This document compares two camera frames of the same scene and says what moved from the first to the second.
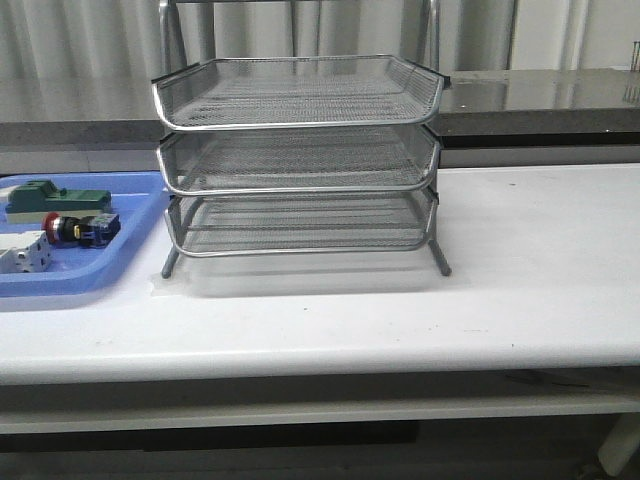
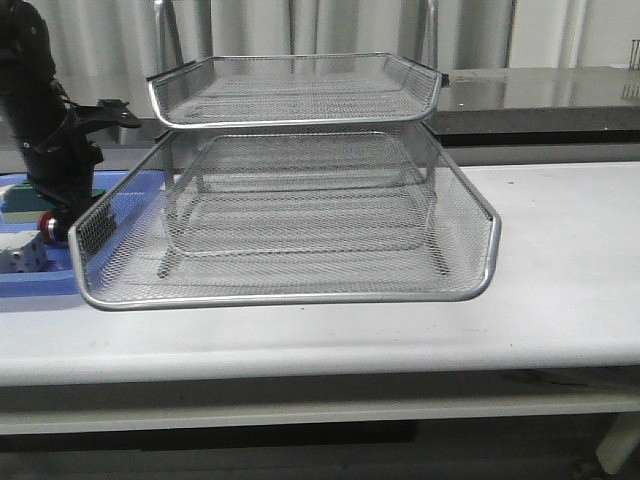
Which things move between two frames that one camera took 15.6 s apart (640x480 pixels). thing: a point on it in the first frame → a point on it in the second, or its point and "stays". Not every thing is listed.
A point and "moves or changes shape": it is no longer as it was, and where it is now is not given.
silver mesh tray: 299,90 stays
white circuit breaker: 25,252 stays
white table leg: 620,443 stays
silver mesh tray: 298,159 moves or changes shape
